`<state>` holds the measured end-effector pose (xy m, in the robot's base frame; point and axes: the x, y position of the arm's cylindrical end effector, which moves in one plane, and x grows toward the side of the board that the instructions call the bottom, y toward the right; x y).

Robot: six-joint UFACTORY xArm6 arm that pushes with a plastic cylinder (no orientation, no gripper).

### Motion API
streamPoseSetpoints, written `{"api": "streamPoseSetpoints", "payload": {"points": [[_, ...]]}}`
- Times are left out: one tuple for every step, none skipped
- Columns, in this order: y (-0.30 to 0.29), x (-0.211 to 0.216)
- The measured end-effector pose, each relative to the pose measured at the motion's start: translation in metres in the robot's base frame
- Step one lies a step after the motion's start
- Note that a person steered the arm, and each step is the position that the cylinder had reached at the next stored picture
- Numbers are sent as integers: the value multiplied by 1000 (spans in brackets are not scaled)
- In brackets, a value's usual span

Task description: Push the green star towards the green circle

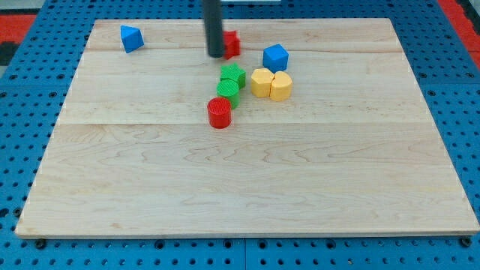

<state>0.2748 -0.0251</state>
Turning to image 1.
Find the blue triangle block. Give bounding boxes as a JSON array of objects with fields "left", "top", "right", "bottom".
[{"left": 120, "top": 25, "right": 144, "bottom": 53}]

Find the green cylinder block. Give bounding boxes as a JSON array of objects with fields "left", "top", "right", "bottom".
[{"left": 216, "top": 79, "right": 240, "bottom": 110}]

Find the green star block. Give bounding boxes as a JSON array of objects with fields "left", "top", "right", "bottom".
[{"left": 220, "top": 63, "right": 246, "bottom": 89}]

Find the blue cube block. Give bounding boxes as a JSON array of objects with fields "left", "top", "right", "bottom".
[{"left": 262, "top": 43, "right": 290, "bottom": 73}]

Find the yellow heart block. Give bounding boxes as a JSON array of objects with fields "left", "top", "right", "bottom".
[{"left": 269, "top": 71, "right": 293, "bottom": 101}]

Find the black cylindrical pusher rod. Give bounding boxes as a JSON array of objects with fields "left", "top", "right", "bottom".
[{"left": 202, "top": 0, "right": 224, "bottom": 58}]

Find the red cylinder block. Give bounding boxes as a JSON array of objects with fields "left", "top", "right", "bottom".
[{"left": 207, "top": 97, "right": 232, "bottom": 129}]

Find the yellow hexagon block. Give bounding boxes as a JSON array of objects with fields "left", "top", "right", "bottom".
[{"left": 250, "top": 68, "right": 275, "bottom": 98}]

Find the red star block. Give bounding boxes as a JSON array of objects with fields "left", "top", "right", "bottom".
[{"left": 223, "top": 31, "right": 241, "bottom": 59}]

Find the light wooden board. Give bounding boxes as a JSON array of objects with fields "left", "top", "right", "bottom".
[{"left": 15, "top": 18, "right": 479, "bottom": 239}]

